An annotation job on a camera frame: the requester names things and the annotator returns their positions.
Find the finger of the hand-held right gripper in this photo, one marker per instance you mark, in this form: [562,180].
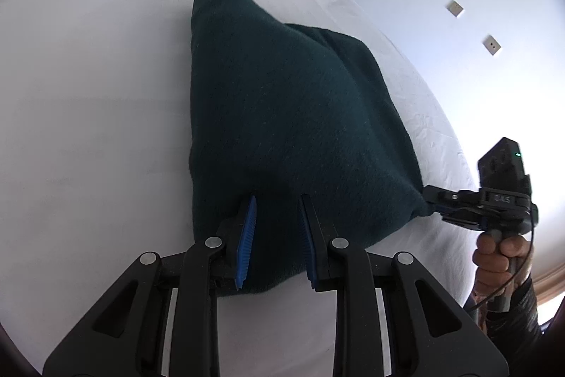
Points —
[443,197]
[461,219]

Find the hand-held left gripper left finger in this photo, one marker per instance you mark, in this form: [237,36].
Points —
[247,240]

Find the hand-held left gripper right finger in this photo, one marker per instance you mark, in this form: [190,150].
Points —
[309,253]

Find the dark green cloth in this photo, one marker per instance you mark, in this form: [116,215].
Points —
[282,116]

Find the person's right forearm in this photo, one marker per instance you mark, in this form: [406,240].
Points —
[516,319]

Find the person's right hand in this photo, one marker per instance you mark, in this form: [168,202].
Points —
[492,262]

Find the bed with white sheet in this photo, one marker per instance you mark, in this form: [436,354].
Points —
[88,94]

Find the white wall socket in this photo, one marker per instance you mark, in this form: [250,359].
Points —
[492,45]
[455,8]

